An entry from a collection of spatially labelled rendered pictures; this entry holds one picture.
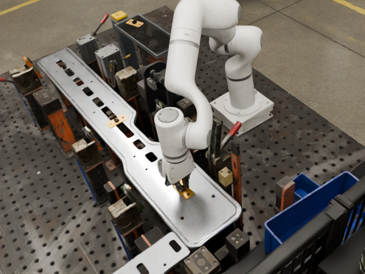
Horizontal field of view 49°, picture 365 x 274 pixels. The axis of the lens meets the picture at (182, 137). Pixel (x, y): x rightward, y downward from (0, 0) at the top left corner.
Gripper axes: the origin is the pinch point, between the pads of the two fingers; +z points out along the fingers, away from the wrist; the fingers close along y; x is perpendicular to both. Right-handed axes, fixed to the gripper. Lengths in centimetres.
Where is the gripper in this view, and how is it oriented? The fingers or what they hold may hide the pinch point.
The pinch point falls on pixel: (182, 184)
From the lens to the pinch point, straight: 135.5
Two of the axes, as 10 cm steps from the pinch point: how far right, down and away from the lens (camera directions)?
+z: 1.2, 6.9, 7.1
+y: -8.0, 4.9, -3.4
